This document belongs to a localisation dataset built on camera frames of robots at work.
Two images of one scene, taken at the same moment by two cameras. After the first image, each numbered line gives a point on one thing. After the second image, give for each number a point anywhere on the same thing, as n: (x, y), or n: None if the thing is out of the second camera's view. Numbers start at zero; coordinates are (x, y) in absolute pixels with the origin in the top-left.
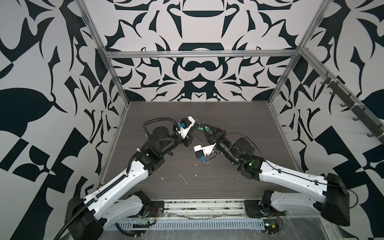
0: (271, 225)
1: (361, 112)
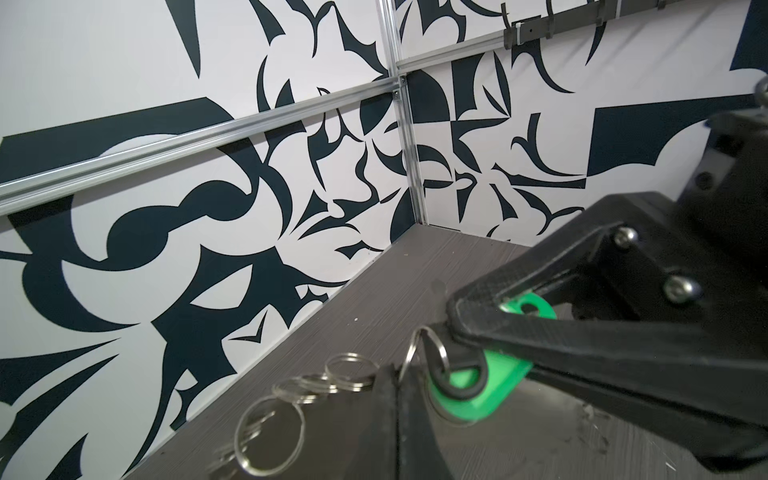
0: None
1: (515, 34)
